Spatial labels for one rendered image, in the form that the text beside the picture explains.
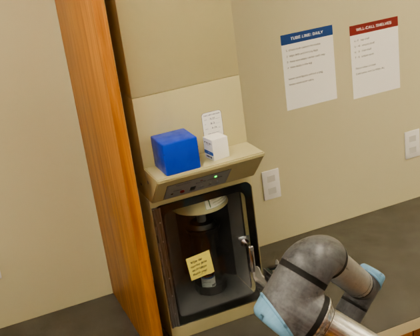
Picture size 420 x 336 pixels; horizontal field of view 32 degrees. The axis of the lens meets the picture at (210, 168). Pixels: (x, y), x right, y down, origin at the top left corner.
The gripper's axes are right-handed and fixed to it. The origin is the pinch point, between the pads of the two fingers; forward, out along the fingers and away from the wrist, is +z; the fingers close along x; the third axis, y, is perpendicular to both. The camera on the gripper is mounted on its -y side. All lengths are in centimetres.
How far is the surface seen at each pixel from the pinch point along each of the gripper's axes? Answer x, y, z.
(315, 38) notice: -54, 52, 55
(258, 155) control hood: -3.2, 36.1, 0.9
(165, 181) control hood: 24.5, 35.9, 1.1
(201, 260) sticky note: 14.6, 4.5, 11.3
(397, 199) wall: -86, -20, 56
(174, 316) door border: 25.6, -11.0, 11.4
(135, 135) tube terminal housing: 27, 46, 16
